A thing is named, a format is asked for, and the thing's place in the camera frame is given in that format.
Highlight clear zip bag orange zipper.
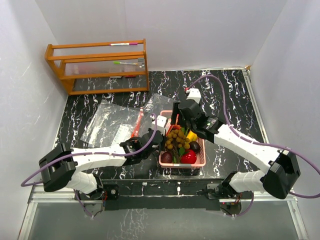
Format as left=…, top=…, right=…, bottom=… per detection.
left=131, top=93, right=175, bottom=137

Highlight red apple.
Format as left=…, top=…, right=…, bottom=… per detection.
left=180, top=149, right=197, bottom=164

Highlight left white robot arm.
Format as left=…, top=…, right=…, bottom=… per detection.
left=39, top=128, right=166, bottom=200

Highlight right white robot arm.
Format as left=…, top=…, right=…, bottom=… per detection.
left=171, top=99, right=301, bottom=199

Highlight spare clear zip bags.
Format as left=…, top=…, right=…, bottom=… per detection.
left=80, top=100, right=140, bottom=148

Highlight yellow bananas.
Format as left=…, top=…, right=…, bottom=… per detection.
left=186, top=130, right=198, bottom=142

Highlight dark mangosteen right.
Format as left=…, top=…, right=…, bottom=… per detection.
left=189, top=141, right=201, bottom=154

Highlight longan bunch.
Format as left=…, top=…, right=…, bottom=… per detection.
left=164, top=129, right=190, bottom=151

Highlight purple passion fruit front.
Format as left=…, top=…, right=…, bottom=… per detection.
left=160, top=151, right=173, bottom=164

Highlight green cucumber leaf vegetable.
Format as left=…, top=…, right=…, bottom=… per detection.
left=171, top=129, right=187, bottom=164

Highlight pink plastic basket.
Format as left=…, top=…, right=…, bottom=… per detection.
left=158, top=110, right=206, bottom=169

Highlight green marker pen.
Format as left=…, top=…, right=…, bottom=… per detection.
left=113, top=61, right=139, bottom=66

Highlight wooden shelf rack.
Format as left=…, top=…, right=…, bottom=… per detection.
left=44, top=39, right=150, bottom=96

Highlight pink white marker pen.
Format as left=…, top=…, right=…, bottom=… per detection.
left=110, top=42, right=138, bottom=46

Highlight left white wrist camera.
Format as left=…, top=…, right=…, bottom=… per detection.
left=151, top=115, right=170, bottom=135

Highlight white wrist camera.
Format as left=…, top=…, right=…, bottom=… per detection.
left=185, top=88, right=202, bottom=104
left=151, top=115, right=170, bottom=135

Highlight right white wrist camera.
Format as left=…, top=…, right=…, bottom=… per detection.
left=185, top=88, right=202, bottom=104

